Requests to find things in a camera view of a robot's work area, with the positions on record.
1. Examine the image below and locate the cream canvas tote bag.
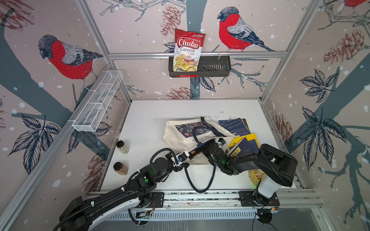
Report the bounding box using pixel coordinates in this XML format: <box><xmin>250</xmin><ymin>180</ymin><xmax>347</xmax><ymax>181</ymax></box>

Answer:
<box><xmin>163</xmin><ymin>117</ymin><xmax>235</xmax><ymax>153</ymax></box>

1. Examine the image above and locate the dark blue thin book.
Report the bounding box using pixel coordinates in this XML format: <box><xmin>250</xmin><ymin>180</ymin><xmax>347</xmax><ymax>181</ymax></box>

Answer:
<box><xmin>228</xmin><ymin>138</ymin><xmax>259</xmax><ymax>157</ymax></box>
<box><xmin>218</xmin><ymin>118</ymin><xmax>251</xmax><ymax>136</ymax></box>

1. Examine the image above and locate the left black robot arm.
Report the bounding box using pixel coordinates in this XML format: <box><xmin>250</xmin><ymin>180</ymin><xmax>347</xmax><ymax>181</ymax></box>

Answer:
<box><xmin>54</xmin><ymin>148</ymin><xmax>189</xmax><ymax>231</ymax></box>

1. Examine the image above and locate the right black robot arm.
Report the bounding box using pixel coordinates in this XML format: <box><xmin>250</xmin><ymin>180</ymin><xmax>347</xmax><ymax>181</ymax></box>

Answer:
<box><xmin>197</xmin><ymin>140</ymin><xmax>298</xmax><ymax>206</ymax></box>

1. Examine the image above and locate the Chuba cassava chips bag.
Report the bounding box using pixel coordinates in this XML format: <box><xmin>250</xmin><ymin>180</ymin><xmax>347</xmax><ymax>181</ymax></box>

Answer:
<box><xmin>172</xmin><ymin>29</ymin><xmax>206</xmax><ymax>72</ymax></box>

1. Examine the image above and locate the yellow bamboo steamer basket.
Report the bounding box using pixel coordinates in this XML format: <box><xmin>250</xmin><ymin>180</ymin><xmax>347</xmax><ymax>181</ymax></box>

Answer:
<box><xmin>248</xmin><ymin>169</ymin><xmax>265</xmax><ymax>186</ymax></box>

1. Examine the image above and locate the brown spice jar black lid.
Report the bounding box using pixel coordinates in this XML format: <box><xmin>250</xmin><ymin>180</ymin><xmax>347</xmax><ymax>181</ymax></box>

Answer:
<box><xmin>113</xmin><ymin>162</ymin><xmax>129</xmax><ymax>176</ymax></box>

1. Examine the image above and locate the clear spice jar black lid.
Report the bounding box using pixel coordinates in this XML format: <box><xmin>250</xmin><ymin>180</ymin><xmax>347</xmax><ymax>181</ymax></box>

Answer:
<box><xmin>116</xmin><ymin>140</ymin><xmax>130</xmax><ymax>154</ymax></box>

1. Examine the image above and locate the circuit board under left base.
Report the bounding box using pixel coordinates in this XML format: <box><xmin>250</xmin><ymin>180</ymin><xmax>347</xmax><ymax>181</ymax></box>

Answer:
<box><xmin>135</xmin><ymin>211</ymin><xmax>152</xmax><ymax>221</ymax></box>

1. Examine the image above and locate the circuit board under base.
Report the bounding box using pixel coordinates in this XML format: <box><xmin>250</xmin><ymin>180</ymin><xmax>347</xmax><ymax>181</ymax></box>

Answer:
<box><xmin>135</xmin><ymin>211</ymin><xmax>152</xmax><ymax>221</ymax></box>
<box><xmin>260</xmin><ymin>208</ymin><xmax>282</xmax><ymax>214</ymax></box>

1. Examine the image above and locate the circuit board under right base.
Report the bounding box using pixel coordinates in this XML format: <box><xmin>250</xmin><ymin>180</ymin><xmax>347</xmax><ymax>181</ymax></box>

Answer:
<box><xmin>260</xmin><ymin>208</ymin><xmax>282</xmax><ymax>214</ymax></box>

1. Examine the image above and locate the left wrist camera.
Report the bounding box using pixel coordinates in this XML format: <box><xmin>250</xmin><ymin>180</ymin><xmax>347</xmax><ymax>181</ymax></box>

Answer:
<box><xmin>177</xmin><ymin>152</ymin><xmax>189</xmax><ymax>163</ymax></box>

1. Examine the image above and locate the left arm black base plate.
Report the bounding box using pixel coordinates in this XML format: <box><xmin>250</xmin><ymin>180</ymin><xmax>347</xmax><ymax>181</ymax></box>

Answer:
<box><xmin>150</xmin><ymin>192</ymin><xmax>164</xmax><ymax>208</ymax></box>

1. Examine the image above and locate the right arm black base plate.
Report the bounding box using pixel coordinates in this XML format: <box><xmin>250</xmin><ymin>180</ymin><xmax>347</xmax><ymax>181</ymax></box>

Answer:
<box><xmin>239</xmin><ymin>190</ymin><xmax>280</xmax><ymax>207</ymax></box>

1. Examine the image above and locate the black wire wall basket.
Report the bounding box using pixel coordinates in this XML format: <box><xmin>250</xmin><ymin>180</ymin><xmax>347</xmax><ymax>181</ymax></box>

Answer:
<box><xmin>168</xmin><ymin>56</ymin><xmax>231</xmax><ymax>78</ymax></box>

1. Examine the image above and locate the horizontal aluminium rail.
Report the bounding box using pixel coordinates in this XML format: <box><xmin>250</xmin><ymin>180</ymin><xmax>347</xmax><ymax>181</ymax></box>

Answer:
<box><xmin>108</xmin><ymin>51</ymin><xmax>288</xmax><ymax>61</ymax></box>

